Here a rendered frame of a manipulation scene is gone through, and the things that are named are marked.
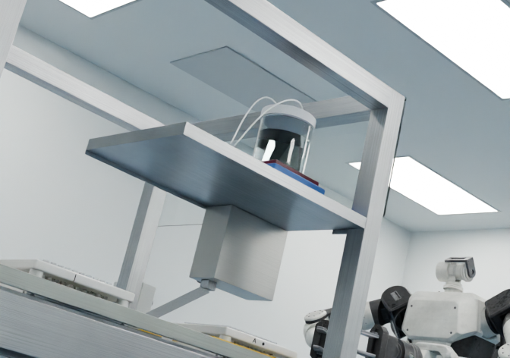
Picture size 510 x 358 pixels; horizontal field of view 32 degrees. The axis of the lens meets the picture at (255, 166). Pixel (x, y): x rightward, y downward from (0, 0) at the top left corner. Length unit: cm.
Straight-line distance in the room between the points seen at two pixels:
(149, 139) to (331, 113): 72
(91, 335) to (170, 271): 470
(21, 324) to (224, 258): 73
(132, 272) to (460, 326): 106
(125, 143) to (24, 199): 387
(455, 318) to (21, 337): 148
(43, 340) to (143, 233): 130
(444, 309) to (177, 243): 393
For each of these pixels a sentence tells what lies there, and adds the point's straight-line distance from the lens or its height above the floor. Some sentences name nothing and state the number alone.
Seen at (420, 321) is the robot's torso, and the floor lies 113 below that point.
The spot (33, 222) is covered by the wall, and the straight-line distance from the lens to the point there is 596.
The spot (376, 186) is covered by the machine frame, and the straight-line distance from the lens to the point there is 235.
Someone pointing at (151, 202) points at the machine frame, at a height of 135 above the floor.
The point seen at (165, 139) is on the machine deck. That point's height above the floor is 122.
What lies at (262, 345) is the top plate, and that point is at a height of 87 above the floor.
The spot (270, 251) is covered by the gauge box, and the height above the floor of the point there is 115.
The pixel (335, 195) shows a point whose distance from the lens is 251.
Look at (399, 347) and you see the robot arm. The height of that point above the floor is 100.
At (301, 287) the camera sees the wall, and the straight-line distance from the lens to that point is 740.
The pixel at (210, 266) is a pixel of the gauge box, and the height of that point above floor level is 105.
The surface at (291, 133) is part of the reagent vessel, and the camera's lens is 238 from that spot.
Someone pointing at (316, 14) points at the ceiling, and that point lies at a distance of 489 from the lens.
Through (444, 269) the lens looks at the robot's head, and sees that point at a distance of 297.
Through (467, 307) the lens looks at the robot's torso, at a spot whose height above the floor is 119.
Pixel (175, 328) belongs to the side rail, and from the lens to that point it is 197.
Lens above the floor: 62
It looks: 18 degrees up
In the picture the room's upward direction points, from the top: 13 degrees clockwise
